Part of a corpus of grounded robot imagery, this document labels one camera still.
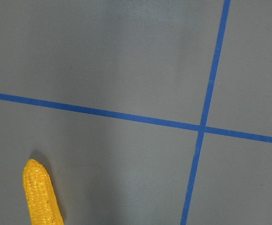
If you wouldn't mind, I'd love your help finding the yellow toy corn cob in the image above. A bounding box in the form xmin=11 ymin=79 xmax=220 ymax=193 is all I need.
xmin=22 ymin=159 xmax=64 ymax=225

